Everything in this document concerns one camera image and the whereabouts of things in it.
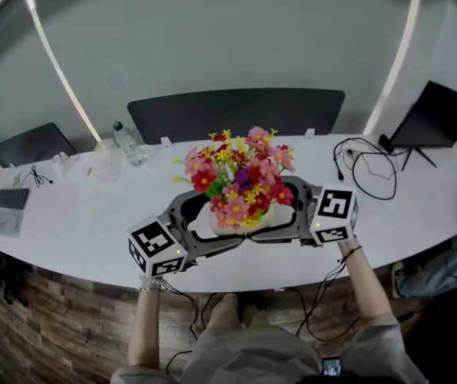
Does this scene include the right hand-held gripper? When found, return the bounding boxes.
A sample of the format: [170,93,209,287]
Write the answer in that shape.
[247,175,359,249]

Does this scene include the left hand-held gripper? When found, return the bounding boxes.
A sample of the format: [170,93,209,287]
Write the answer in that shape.
[126,192,250,278]

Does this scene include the colourful flowers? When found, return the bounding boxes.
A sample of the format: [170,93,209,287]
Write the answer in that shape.
[171,126,296,238]

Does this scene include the person's left forearm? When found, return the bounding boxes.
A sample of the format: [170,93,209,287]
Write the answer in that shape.
[127,277,162,370]

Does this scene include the person's right forearm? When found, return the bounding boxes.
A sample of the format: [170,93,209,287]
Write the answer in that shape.
[338,236,397,323]

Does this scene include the white oval table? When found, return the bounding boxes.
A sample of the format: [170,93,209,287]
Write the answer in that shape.
[0,134,457,294]

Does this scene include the wide dark grey desk partition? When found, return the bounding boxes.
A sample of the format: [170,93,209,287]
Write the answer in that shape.
[126,89,347,146]

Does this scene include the person's beige trouser legs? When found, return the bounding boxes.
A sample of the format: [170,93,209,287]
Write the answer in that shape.
[206,293,271,331]

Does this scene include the clear bottle with green cap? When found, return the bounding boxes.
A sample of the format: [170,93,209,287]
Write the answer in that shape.
[112,121,146,166]

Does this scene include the clear plastic cup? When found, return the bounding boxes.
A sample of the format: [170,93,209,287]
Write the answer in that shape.
[91,138,126,184]

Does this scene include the person's grey shirt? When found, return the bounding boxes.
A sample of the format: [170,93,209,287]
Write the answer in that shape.
[110,314,429,384]

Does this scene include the clear plastic bag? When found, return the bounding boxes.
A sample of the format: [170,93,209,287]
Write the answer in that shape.
[51,152,74,183]

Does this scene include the small black device with screen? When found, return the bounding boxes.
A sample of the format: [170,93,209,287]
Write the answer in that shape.
[321,357,342,378]

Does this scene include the dark grey pouch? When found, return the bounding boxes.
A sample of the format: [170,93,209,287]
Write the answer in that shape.
[0,188,30,210]

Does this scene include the white light strip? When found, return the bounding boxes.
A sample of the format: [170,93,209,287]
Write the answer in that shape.
[23,0,102,142]

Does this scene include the black hair tie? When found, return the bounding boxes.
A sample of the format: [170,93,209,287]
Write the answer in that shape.
[338,245,363,264]

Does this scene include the black cable with plug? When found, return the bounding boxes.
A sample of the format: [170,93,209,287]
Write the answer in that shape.
[333,137,359,182]

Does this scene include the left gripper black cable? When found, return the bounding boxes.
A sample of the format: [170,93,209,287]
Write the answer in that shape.
[162,278,213,375]

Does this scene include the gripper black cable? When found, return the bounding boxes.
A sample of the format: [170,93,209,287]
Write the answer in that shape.
[279,250,367,343]
[162,278,213,375]

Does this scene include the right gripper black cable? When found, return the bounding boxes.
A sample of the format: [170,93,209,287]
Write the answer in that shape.
[279,250,367,343]

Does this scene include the black looped cable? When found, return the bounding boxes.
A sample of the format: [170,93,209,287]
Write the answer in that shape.
[351,148,398,201]

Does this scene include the thin black earphone cable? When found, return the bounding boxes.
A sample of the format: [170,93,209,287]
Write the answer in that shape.
[30,165,55,187]

